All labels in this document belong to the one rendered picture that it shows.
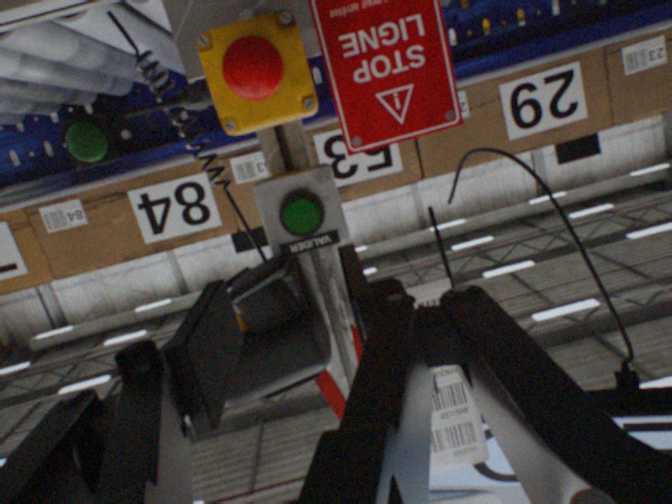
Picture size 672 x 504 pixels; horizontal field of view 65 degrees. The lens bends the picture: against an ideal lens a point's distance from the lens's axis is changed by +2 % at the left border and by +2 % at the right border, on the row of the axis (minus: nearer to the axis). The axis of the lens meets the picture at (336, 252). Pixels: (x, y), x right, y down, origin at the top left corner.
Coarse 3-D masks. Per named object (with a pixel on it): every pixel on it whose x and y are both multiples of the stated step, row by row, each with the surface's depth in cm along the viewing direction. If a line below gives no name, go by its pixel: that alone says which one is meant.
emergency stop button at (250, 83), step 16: (240, 48) 32; (256, 48) 32; (272, 48) 33; (224, 64) 33; (240, 64) 32; (256, 64) 32; (272, 64) 33; (224, 80) 33; (240, 80) 33; (256, 80) 33; (272, 80) 33; (240, 96) 33; (256, 96) 33
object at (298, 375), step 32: (256, 288) 42; (288, 288) 44; (256, 320) 43; (288, 320) 43; (320, 320) 45; (256, 352) 42; (288, 352) 42; (320, 352) 42; (256, 384) 42; (288, 384) 43
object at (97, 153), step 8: (72, 128) 93; (80, 128) 93; (88, 128) 93; (96, 128) 93; (72, 136) 93; (80, 136) 93; (88, 136) 93; (96, 136) 93; (104, 136) 94; (72, 144) 93; (80, 144) 93; (88, 144) 93; (96, 144) 93; (104, 144) 94; (72, 152) 94; (80, 152) 94; (88, 152) 94; (96, 152) 94; (104, 152) 94; (88, 160) 94; (96, 160) 95
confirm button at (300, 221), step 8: (296, 200) 42; (304, 200) 42; (312, 200) 42; (288, 208) 42; (296, 208) 42; (304, 208) 42; (312, 208) 42; (288, 216) 42; (296, 216) 42; (304, 216) 42; (312, 216) 42; (288, 224) 42; (296, 224) 42; (304, 224) 42; (312, 224) 42; (304, 232) 43
